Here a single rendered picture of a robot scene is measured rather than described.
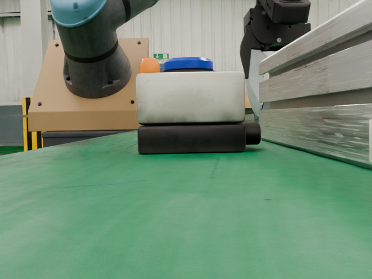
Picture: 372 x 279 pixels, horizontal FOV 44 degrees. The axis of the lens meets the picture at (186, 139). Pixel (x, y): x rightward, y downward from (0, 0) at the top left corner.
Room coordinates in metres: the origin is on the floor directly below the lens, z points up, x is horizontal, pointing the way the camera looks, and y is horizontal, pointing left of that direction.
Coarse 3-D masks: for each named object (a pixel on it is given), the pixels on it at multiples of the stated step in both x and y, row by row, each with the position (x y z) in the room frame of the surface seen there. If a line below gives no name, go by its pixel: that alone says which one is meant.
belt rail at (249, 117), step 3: (246, 114) 0.77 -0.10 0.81; (249, 114) 0.74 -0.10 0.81; (252, 114) 0.71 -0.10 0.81; (246, 117) 0.77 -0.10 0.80; (249, 117) 0.74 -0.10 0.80; (252, 117) 0.71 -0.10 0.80; (255, 117) 0.70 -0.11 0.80; (258, 117) 0.70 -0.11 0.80; (246, 120) 0.81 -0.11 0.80; (249, 120) 0.74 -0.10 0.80; (252, 120) 0.71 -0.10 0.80; (255, 120) 0.72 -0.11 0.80; (258, 120) 0.70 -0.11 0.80
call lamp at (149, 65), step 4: (144, 60) 0.34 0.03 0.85; (148, 60) 0.34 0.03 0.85; (152, 60) 0.34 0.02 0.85; (156, 60) 0.34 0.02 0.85; (140, 64) 0.34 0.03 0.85; (144, 64) 0.34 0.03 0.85; (148, 64) 0.34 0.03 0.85; (152, 64) 0.34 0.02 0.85; (156, 64) 0.34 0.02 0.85; (140, 68) 0.34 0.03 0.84; (144, 68) 0.34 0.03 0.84; (148, 68) 0.34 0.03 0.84; (152, 68) 0.34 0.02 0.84; (156, 68) 0.34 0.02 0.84; (140, 72) 0.34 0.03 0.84; (144, 72) 0.34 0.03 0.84; (148, 72) 0.34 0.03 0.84; (152, 72) 0.34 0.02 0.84; (156, 72) 0.34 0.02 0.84
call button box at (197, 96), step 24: (168, 72) 0.36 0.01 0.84; (192, 72) 0.34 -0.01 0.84; (216, 72) 0.34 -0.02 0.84; (240, 72) 0.34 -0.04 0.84; (144, 96) 0.34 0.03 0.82; (168, 96) 0.34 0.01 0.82; (192, 96) 0.34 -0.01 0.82; (216, 96) 0.34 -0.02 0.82; (240, 96) 0.34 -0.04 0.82; (144, 120) 0.34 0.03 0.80; (168, 120) 0.34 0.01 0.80; (192, 120) 0.34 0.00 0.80; (216, 120) 0.34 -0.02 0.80; (240, 120) 0.34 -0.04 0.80; (144, 144) 0.34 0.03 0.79; (168, 144) 0.34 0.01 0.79; (192, 144) 0.34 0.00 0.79; (216, 144) 0.34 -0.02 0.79; (240, 144) 0.34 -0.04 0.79
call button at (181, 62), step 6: (168, 60) 0.37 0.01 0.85; (174, 60) 0.36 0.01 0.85; (180, 60) 0.36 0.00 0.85; (186, 60) 0.36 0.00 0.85; (192, 60) 0.36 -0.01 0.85; (198, 60) 0.36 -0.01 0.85; (204, 60) 0.36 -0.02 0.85; (210, 60) 0.37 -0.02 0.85; (168, 66) 0.36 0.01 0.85; (174, 66) 0.36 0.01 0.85; (180, 66) 0.36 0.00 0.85; (186, 66) 0.36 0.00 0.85; (192, 66) 0.36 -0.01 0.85; (198, 66) 0.36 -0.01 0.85; (204, 66) 0.36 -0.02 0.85; (210, 66) 0.37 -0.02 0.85
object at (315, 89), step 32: (320, 32) 0.29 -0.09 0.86; (352, 32) 0.24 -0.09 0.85; (288, 64) 0.41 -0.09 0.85; (320, 64) 0.29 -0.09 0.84; (352, 64) 0.24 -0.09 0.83; (288, 96) 0.37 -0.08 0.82; (320, 96) 0.33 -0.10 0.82; (352, 96) 0.27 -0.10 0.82; (288, 128) 0.37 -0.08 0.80; (320, 128) 0.29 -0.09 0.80; (352, 128) 0.24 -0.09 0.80; (352, 160) 0.24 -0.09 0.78
